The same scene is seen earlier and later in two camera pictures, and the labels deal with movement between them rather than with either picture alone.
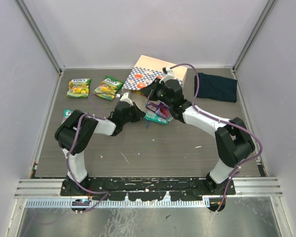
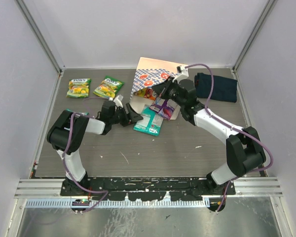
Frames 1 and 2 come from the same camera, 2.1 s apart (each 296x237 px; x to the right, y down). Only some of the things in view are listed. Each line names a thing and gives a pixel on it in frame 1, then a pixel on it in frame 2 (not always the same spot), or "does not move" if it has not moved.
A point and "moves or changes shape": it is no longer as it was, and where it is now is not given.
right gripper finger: x=148 y=91 -> x=160 y=89
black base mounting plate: x=149 y=188 does not move
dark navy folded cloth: x=215 y=88 does not move
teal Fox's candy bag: x=153 y=116 moves or changes shape
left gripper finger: x=140 y=113 -> x=130 y=111
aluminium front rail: x=245 y=187 does not move
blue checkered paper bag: x=147 y=70 moves or changes shape
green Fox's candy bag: x=108 y=88 does not move
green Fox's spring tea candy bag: x=79 y=87 does not move
